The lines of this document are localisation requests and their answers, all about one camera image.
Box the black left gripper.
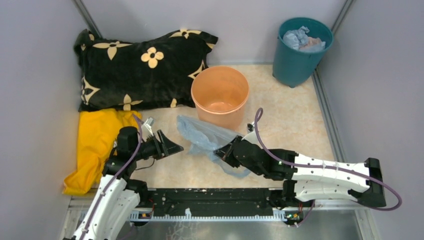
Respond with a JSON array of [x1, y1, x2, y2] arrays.
[[132, 128, 184, 161]]

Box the light blue trash bag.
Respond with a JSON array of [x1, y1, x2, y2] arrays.
[[176, 115, 251, 179]]

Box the orange plastic bin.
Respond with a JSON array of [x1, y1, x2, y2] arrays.
[[191, 66, 250, 131]]

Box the teal plastic bin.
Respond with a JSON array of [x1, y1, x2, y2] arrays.
[[272, 17, 334, 88]]

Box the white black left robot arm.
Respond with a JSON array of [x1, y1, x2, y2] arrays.
[[71, 126, 184, 240]]

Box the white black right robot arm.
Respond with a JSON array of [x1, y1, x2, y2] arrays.
[[213, 135, 387, 208]]

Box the crumpled blue bag in bin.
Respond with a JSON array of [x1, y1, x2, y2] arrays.
[[282, 26, 326, 53]]

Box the yellow cloth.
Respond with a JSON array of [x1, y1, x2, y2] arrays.
[[62, 109, 142, 196]]

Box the black floral pillow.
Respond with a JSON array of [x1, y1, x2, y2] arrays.
[[73, 29, 219, 112]]

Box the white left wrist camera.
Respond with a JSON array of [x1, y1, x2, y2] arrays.
[[141, 117, 155, 139]]

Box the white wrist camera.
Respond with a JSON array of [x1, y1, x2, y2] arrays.
[[243, 123, 259, 145], [141, 117, 155, 139]]

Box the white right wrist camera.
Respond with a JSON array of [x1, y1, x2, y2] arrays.
[[243, 123, 259, 145]]

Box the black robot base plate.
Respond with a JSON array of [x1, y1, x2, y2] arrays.
[[118, 187, 314, 220]]

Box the aluminium frame rail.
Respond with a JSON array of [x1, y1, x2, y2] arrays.
[[312, 0, 373, 163]]

